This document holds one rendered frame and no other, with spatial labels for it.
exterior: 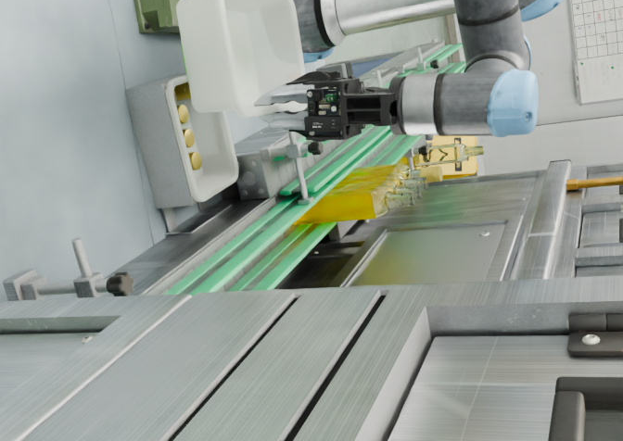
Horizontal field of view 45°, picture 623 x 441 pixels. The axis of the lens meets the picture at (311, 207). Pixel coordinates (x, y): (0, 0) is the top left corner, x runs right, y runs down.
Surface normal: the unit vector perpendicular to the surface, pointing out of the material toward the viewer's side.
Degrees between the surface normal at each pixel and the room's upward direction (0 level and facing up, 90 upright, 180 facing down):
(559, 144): 90
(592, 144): 90
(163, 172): 90
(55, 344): 90
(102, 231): 0
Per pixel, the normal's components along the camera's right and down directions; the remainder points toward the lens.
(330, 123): -0.38, 0.22
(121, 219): 0.91, -0.08
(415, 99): -0.39, 0.00
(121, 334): -0.20, -0.94
